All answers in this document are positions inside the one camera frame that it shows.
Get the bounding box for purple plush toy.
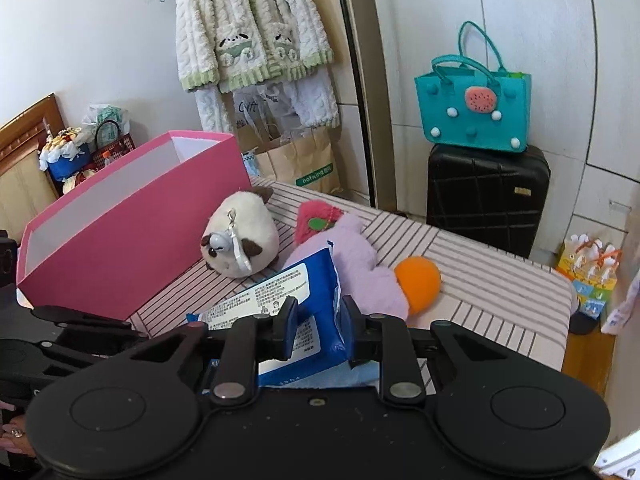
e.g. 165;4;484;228
284;214;409;321

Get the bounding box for blue wet wipes pack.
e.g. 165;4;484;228
186;242;380;389

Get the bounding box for left hand with ring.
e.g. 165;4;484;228
1;401;35;458

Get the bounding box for orange plush ball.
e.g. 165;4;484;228
395;256;442;315

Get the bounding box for white brown hamster plush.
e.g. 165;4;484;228
200;186;280;278

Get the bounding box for red strawberry plush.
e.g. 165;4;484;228
295;200;344;246

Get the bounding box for pink storage box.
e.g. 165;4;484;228
16;131;250;321

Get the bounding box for brown paper bag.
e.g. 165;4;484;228
240;127;342;194

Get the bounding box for black suitcase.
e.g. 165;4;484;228
426;144;551;258

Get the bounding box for wooden headboard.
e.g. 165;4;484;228
0;93;64;244

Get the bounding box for white fleece pajama pants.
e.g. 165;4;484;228
194;66;341;133

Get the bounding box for yellow drink bottle pack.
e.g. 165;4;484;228
555;234;623;320

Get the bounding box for teal felt tote bag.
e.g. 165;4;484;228
414;21;533;153

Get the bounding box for wicker basket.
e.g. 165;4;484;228
92;119;136;170

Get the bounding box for cream fleece pajama jacket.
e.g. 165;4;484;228
176;0;334;92

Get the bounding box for white wardrobe cabinet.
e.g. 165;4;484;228
375;0;639;254

